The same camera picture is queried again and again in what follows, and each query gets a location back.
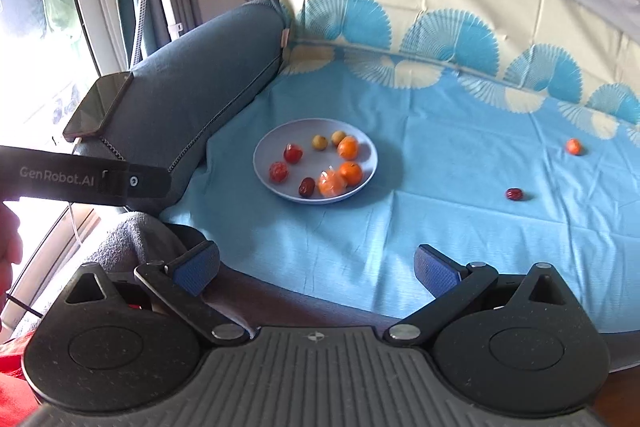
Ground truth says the white cable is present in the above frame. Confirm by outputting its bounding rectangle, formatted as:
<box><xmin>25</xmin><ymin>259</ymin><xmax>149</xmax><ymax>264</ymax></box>
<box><xmin>67</xmin><ymin>202</ymin><xmax>89</xmax><ymax>251</ymax></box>

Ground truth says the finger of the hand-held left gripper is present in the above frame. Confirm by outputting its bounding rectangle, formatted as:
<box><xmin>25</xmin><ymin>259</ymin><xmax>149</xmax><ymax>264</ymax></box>
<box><xmin>102</xmin><ymin>161</ymin><xmax>172</xmax><ymax>208</ymax></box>

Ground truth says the light blue plate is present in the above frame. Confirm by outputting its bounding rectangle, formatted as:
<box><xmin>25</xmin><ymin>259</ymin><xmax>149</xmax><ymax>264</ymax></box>
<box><xmin>252</xmin><ymin>118</ymin><xmax>379</xmax><ymax>206</ymax></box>

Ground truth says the blue fan-patterned sheet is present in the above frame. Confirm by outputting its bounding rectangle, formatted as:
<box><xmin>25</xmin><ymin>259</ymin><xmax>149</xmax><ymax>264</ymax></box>
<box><xmin>160</xmin><ymin>0</ymin><xmax>640</xmax><ymax>336</ymax></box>

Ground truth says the red cloth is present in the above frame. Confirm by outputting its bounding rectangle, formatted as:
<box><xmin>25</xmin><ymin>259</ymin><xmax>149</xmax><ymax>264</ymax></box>
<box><xmin>0</xmin><ymin>339</ymin><xmax>42</xmax><ymax>427</ymax></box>

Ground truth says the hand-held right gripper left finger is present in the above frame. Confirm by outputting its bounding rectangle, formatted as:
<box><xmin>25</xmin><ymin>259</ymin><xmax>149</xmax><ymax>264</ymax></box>
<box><xmin>65</xmin><ymin>240</ymin><xmax>252</xmax><ymax>347</ymax></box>

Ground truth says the person's left hand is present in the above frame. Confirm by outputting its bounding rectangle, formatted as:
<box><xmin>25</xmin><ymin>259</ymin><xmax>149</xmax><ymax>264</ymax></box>
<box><xmin>0</xmin><ymin>202</ymin><xmax>25</xmax><ymax>334</ymax></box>

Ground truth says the black smartphone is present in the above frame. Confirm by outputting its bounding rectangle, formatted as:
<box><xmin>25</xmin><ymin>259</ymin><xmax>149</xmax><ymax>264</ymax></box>
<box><xmin>62</xmin><ymin>72</ymin><xmax>135</xmax><ymax>142</ymax></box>

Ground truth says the plastic-wrapped orange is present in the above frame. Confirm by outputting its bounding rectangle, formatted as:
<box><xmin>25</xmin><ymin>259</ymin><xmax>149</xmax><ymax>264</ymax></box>
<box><xmin>318</xmin><ymin>167</ymin><xmax>347</xmax><ymax>200</ymax></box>

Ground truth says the grey towel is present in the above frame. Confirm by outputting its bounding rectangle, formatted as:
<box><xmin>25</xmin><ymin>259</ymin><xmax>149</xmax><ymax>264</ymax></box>
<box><xmin>75</xmin><ymin>212</ymin><xmax>202</xmax><ymax>279</ymax></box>

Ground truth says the blue sofa armrest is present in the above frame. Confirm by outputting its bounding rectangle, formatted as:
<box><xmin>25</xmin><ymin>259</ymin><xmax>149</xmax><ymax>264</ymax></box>
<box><xmin>72</xmin><ymin>0</ymin><xmax>292</xmax><ymax>219</ymax></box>

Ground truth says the small orange with stem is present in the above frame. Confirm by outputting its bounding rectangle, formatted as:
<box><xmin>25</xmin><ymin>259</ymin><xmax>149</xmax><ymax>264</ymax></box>
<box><xmin>338</xmin><ymin>161</ymin><xmax>364</xmax><ymax>186</ymax></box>

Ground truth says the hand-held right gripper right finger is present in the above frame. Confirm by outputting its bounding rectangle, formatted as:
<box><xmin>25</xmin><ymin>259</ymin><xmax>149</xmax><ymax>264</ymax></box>
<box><xmin>383</xmin><ymin>244</ymin><xmax>577</xmax><ymax>347</ymax></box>

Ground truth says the black cable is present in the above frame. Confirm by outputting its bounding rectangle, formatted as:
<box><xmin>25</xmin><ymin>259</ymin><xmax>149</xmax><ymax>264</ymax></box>
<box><xmin>5</xmin><ymin>294</ymin><xmax>49</xmax><ymax>321</ymax></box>

